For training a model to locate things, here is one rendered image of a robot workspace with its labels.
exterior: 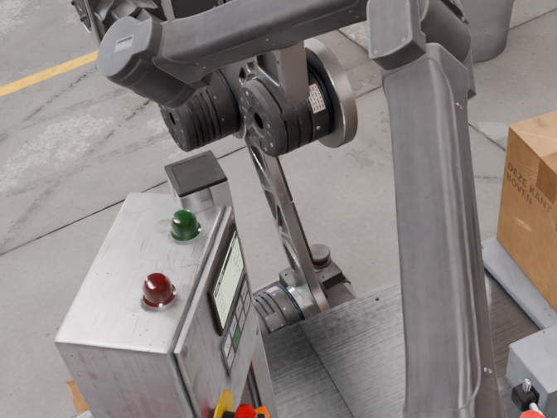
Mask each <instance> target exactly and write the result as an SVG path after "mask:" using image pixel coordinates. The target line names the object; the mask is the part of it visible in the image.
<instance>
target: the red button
mask: <svg viewBox="0 0 557 418"><path fill-rule="evenodd" d="M221 418H258V416H257V413H256V411H255V410H254V408H253V407H252V405H249V404H240V405H239V406H238V407H237V409H236V412H233V411H224V413H223V415H222V417H221Z"/></svg>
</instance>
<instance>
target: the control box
mask: <svg viewBox="0 0 557 418"><path fill-rule="evenodd" d="M201 206H202V211H198V212H196V213H194V214H195V215H196V219H197V221H198V222H199V223H200V224H201V229H202V235H201V238H200V239H199V240H198V241H196V242H195V243H193V244H190V245H178V244H177V243H175V242H174V241H173V240H172V236H171V229H172V228H171V224H170V220H171V219H172V216H173V214H174V213H175V212H176V211H179V210H181V209H180V207H179V205H178V202H177V198H176V197H174V196H173V195H170V194H155V193H140V192H131V193H129V194H128V195H127V197H126V199H125V201H124V204H123V205H122V207H121V209H120V211H119V214H118V215H117V217H116V219H115V221H114V224H113V225H112V227H111V229H110V231H109V233H108V235H107V236H106V238H105V240H104V243H103V245H102V246H101V248H100V250H99V253H98V254H97V256H96V258H95V260H94V263H93V264H92V266H91V268H90V271H89V273H88V274H87V275H86V277H85V280H84V282H83V284H82V285H81V287H80V290H79V292H78V294H77V295H76V297H75V300H74V302H73V304H72V305H71V307H70V310H69V312H68V314H67V315H66V316H65V319H64V321H63V323H62V325H61V327H60V329H59V331H58V333H57V335H56V337H55V345H56V348H57V350H58V352H59V354H60V355H61V358H62V360H63V361H64V363H65V365H66V367H67V369H68V371H69V373H70V375H71V377H72V378H73V380H74V382H75V384H76V386H77V388H78V390H79V392H80V394H81V395H82V397H83V399H84V401H85V404H86V405H87V407H88V409H89V411H90V413H91V415H92V416H93V418H221V417H222V415H223V413H224V411H233V412H236V409H237V407H238V406H239V403H240V398H241V395H242V392H243V389H244V386H245V380H246V377H247V374H248V370H249V365H250V363H251V359H252V356H253V353H254V348H255V344H256V341H257V338H258V335H259V326H258V322H257V318H256V314H255V311H254V303H253V300H252V301H251V304H250V307H249V312H248V315H247V318H246V321H245V326H244V329H243V332H242V335H241V338H240V343H239V346H238V349H237V352H236V354H235V360H234V363H233V366H232V368H231V372H230V375H229V376H228V374H227V371H226V367H225V362H224V359H223V356H222V353H221V347H222V344H223V342H224V339H225V335H226V331H227V328H228V326H229V323H230V318H231V315H232V313H233V310H234V307H235V302H236V300H237V297H238V294H239V292H240V286H241V284H242V281H243V278H244V276H245V274H246V276H247V272H246V268H245V267H244V269H243V272H242V275H241V277H240V282H239V285H238V288H237V290H236V293H235V297H234V301H233V304H232V306H231V309H230V313H229V316H228V319H227V322H226V325H225V329H224V332H223V334H222V336H219V335H218V332H217V328H216V323H215V320H214V317H213V313H212V311H211V305H210V302H209V299H208V296H207V293H208V290H209V288H210V285H211V281H212V279H213V276H214V273H215V271H216V266H217V265H218V262H219V259H220V255H221V252H222V250H223V248H224V245H225V241H226V238H227V236H228V234H229V231H230V227H231V224H232V223H235V226H236V230H237V225H236V222H235V215H234V211H233V207H226V206H225V205H224V204H218V205H214V204H213V201H212V199H210V200H207V201H204V202H201ZM237 234H238V230H237ZM238 238H239V234H238ZM239 241H240V238H239ZM240 249H241V245H240ZM241 253H242V249H241ZM242 257H243V253H242ZM243 260H244V257H243ZM244 265H245V261H244ZM152 273H162V274H164V275H166V276H167V277H168V278H169V279H170V280H171V283H172V284H173V285H174V286H175V288H176V291H177V301H176V303H175V304H174V305H173V306H172V307H171V308H169V309H166V310H164V311H160V312H155V311H152V310H150V309H148V308H147V307H146V305H145V303H144V302H143V289H142V285H143V282H144V280H145V279H146V277H147V276H148V275H150V274H152ZM247 280H248V276H247ZM248 284H249V280H248ZM249 291H250V288H249ZM250 295H251V291H250ZM251 299H252V295H251Z"/></svg>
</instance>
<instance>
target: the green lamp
mask: <svg viewBox="0 0 557 418"><path fill-rule="evenodd" d="M170 224H171V228H172V229H171V236H172V240H173V241H174V242H175V243H177V244H178V245H190V244H193V243H195V242H196V241H198V240H199V239H200V238H201V235H202V229H201V224H200V223H199V222H198V221H197V219H196V215H195V214H194V213H192V212H191V211H188V210H185V209H183V210H179V211H176V212H175V213H174V214H173V216H172V219H171V220H170Z"/></svg>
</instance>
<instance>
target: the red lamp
mask: <svg viewBox="0 0 557 418"><path fill-rule="evenodd" d="M142 289H143V302H144V303H145V305H146V307H147V308H148V309H150V310H152V311H155V312H160V311H164V310H166V309H169V308H171V307H172V306H173V305H174V304H175V303H176V301H177V291H176V288H175V286H174V285H173V284H172V283H171V280H170V279H169V278H168V277H167V276H166V275H164V274H162V273H152V274H150V275H148V276H147V277H146V279H145V280H144V282H143V285H142Z"/></svg>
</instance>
